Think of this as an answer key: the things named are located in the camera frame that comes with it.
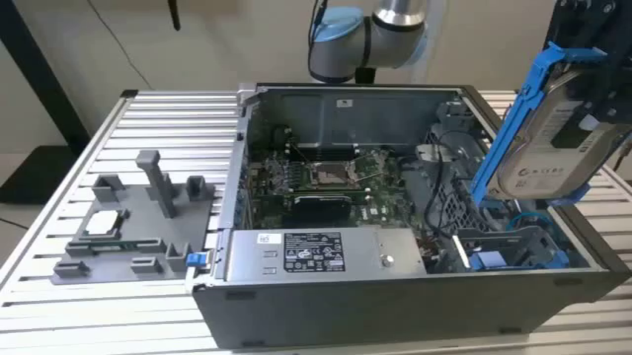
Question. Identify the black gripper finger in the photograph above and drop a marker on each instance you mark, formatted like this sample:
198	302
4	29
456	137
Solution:
572	133

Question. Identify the hard disk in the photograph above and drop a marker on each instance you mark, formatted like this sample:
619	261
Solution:
539	159

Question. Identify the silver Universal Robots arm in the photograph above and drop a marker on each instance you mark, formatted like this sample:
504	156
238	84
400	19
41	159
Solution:
345	48

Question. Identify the grey metal disk bay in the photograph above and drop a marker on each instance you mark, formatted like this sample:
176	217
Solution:
444	192

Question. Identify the blue empty disk carrier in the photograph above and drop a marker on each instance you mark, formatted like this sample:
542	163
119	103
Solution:
487	260

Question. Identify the green motherboard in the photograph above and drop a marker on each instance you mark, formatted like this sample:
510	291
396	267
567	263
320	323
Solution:
380	207

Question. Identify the CPU socket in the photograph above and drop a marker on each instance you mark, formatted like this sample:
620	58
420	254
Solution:
331	174

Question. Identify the black RAM slots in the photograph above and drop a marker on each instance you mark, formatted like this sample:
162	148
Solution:
324	152

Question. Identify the black graphics card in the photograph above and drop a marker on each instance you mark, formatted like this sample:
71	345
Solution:
321	209

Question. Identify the open grey PC case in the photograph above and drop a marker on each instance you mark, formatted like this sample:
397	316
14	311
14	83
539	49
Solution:
395	310

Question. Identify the silver power supply unit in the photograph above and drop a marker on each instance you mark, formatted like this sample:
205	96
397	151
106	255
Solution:
246	255

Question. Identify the blue case latch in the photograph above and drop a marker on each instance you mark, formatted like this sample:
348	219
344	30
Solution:
196	259

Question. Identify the black hanging rod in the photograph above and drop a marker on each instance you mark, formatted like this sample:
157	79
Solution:
174	15

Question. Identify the grey parts rack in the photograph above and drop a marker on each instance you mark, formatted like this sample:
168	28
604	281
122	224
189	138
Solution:
143	222

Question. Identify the green RAM stick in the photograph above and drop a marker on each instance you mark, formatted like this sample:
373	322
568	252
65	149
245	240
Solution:
130	244

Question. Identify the silver CPU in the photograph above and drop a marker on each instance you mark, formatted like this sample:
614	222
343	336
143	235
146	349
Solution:
103	223

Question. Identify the black stand with base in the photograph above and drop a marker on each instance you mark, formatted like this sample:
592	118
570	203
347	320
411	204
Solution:
39	174

